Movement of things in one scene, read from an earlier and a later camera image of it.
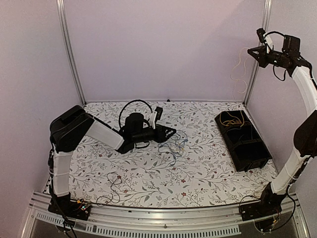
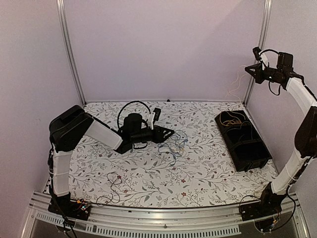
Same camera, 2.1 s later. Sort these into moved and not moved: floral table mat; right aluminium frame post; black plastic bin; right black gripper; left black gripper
Moved: right black gripper
Not moved: black plastic bin; floral table mat; right aluminium frame post; left black gripper
